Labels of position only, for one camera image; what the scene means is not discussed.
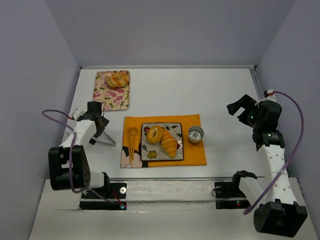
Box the metal serving tongs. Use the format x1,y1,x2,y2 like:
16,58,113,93
92,131,116,147

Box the ring doughnut bread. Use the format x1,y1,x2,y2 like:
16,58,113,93
146,125,164,144

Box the striped croissant bread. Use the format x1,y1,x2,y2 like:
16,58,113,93
160,130,178,159

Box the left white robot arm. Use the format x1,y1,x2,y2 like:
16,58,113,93
48,101,110,193

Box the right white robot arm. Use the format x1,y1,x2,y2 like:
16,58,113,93
227,90,308,238

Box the floral bread tray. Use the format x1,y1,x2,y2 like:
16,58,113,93
92,70,131,111

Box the herb flat bread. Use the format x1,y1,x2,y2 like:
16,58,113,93
104,75,117,90

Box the round twisted bread roll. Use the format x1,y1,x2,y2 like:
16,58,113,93
110,72,130,88

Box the orange plastic fork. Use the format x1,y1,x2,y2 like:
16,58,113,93
127,127,132,165

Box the orange plastic spoon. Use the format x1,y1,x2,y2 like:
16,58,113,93
130,127,139,161

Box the square floral ceramic plate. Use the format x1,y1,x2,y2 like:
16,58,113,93
140,122,184,162

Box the small metal cup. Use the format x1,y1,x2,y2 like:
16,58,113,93
188,125,204,144

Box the orange placemat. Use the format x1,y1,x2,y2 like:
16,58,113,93
120,114,207,169

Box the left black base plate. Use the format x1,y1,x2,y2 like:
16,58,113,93
79,181,128,211

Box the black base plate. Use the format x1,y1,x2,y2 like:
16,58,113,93
211,181,250,210
79,181,128,211

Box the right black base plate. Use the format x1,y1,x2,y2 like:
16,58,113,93
211,181,250,210

